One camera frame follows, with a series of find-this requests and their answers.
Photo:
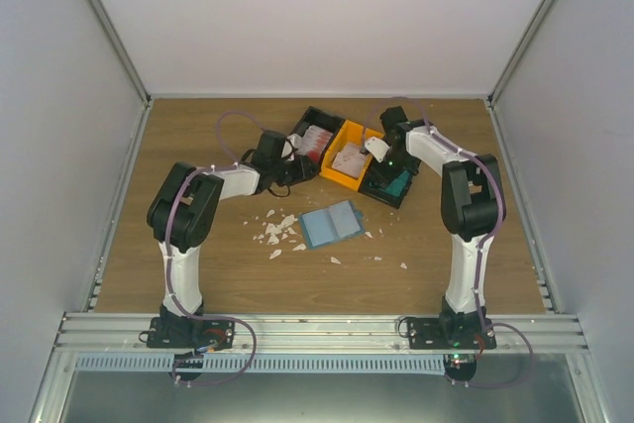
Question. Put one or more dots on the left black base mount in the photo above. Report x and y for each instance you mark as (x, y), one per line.
(174, 332)

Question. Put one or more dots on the yellow bin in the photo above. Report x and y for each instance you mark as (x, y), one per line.
(350, 132)

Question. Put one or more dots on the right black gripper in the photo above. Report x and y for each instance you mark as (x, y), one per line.
(381, 177)

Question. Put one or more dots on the black bin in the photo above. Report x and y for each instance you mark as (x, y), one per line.
(370, 189)
(320, 118)

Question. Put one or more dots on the white red cards pile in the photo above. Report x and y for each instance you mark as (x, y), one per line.
(350, 160)

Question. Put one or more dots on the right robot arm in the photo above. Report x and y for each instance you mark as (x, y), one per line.
(472, 207)

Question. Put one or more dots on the right black bin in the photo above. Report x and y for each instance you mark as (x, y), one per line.
(370, 189)

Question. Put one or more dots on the left black bin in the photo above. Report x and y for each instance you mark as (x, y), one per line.
(320, 118)

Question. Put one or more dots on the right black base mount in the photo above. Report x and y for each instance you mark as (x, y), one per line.
(435, 333)

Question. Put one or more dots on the aluminium front rail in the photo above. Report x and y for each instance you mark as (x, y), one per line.
(325, 335)

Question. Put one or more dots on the blue card holder wallet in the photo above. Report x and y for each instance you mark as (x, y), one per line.
(333, 224)

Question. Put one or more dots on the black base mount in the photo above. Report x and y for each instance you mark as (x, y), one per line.
(435, 333)
(174, 332)

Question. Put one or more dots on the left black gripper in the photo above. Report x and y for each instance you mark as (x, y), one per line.
(303, 171)

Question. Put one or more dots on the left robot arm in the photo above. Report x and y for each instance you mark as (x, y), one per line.
(183, 211)

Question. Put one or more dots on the red white cards stack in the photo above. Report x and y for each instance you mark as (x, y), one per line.
(315, 141)

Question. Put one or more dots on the teal cards stack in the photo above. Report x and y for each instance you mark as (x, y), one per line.
(399, 186)

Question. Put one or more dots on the grey slotted cable duct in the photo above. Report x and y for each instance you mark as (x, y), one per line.
(391, 364)

